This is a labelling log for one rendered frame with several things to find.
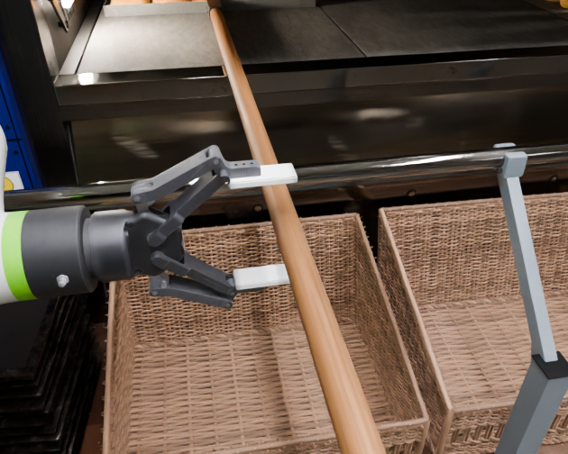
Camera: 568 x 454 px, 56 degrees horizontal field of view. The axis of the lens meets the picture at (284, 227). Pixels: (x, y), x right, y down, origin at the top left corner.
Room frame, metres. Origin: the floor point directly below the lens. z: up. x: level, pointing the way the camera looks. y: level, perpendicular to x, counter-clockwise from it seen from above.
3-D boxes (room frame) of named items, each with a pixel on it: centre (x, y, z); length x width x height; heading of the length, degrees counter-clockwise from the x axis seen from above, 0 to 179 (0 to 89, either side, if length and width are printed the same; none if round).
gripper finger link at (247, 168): (0.47, 0.05, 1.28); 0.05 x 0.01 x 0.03; 101
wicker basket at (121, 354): (0.74, 0.06, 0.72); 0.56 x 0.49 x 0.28; 100
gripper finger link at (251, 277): (0.48, 0.02, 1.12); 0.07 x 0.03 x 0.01; 101
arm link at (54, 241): (0.44, 0.23, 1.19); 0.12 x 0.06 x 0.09; 11
